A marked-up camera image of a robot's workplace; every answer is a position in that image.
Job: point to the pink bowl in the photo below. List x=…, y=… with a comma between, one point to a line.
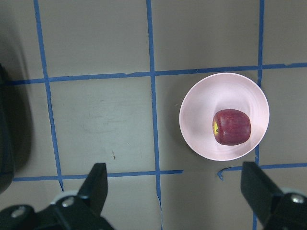
x=218, y=92

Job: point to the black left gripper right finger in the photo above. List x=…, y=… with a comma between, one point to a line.
x=275, y=208

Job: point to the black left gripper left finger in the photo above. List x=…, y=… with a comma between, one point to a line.
x=81, y=211

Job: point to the red apple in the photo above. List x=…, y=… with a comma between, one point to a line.
x=231, y=127

